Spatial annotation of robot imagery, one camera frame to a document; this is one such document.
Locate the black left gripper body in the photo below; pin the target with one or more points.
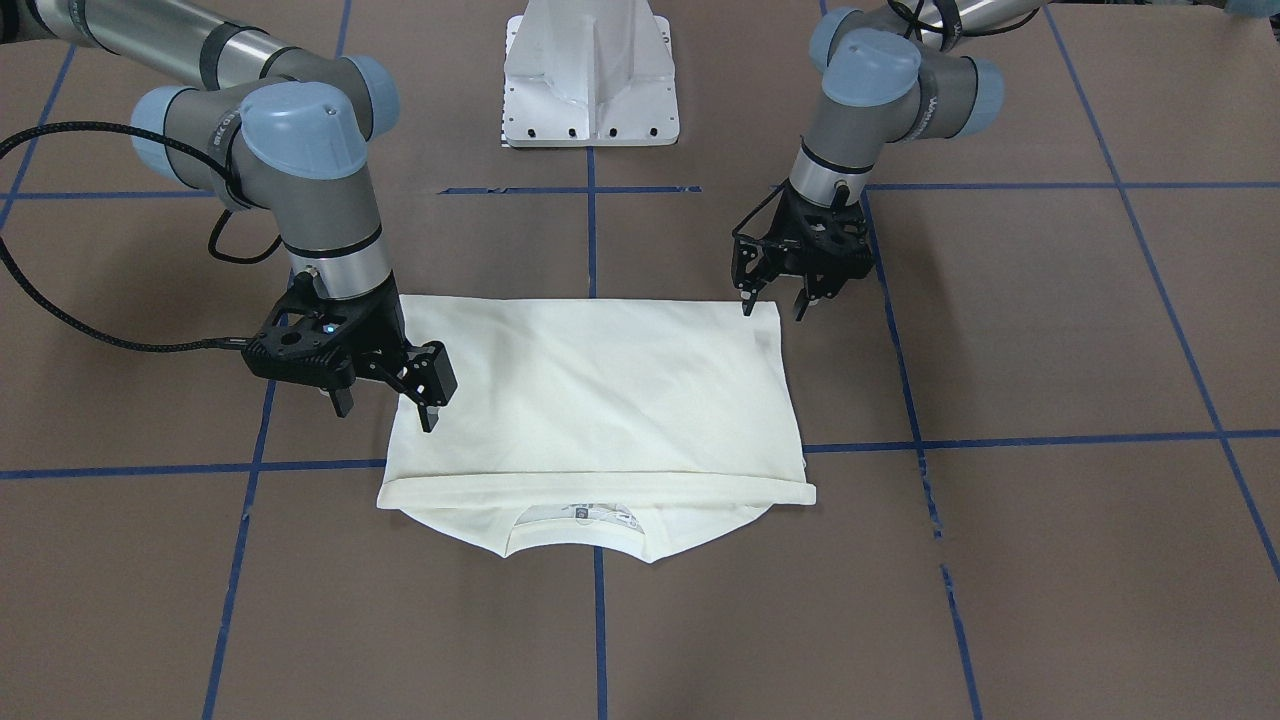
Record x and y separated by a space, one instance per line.
757 255

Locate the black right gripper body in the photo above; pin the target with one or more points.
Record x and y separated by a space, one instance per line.
383 327

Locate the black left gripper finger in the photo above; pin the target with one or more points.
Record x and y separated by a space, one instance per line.
752 269
814 289

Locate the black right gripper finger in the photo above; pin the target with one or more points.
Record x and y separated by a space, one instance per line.
342 401
429 381

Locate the cream long-sleeve cat shirt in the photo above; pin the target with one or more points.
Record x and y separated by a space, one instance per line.
648 427

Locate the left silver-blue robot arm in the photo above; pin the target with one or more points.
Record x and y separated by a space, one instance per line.
890 75

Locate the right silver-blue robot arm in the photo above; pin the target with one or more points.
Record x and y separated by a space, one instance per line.
263 124

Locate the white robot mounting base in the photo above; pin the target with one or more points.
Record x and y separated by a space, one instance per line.
589 73

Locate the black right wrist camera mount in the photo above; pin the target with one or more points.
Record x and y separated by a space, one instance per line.
302 353

